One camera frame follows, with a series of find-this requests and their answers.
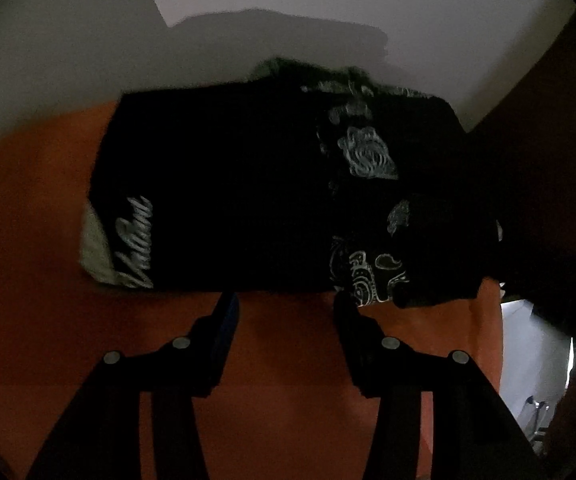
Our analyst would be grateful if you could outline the orange fleece blanket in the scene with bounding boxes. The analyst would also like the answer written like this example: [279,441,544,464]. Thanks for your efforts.
[0,100,505,480]

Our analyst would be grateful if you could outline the black paisley print garment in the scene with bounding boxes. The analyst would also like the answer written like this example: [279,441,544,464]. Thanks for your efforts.
[299,66,505,311]

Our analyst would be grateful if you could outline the folded black script print garment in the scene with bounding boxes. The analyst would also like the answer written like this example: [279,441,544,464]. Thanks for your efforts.
[88,87,336,294]

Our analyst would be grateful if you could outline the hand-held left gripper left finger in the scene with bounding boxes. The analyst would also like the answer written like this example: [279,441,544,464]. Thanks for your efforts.
[28,291,241,480]

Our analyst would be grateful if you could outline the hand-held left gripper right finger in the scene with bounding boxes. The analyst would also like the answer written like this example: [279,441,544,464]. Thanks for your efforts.
[333,292,549,480]

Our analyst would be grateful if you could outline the brown wooden wardrobe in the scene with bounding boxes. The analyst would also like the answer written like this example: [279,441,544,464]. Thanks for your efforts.
[467,5,576,311]

